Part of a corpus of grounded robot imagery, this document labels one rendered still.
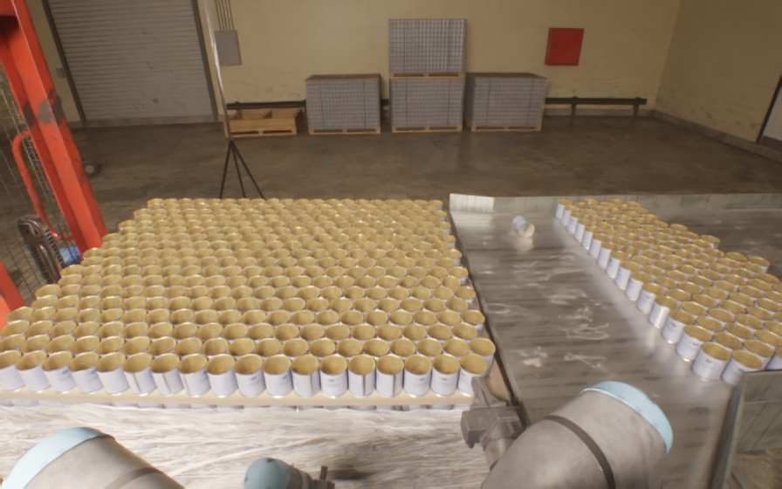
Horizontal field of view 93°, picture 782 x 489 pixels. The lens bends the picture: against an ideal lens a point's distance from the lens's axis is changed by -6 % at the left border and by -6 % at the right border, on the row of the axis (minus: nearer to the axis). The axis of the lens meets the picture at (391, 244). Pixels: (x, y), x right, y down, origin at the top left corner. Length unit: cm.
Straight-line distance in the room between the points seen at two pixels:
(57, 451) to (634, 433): 64
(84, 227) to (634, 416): 209
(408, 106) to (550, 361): 736
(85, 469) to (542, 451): 48
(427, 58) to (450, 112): 111
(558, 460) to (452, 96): 803
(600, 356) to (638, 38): 1048
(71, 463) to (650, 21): 1155
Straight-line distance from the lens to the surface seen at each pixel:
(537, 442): 54
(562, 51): 1041
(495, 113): 857
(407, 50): 815
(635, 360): 133
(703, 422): 125
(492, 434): 87
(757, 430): 158
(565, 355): 126
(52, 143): 208
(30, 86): 205
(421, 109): 831
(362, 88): 816
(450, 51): 823
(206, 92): 1060
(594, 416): 57
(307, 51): 991
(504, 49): 1019
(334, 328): 114
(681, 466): 113
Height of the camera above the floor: 190
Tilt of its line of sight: 29 degrees down
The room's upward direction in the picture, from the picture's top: 1 degrees counter-clockwise
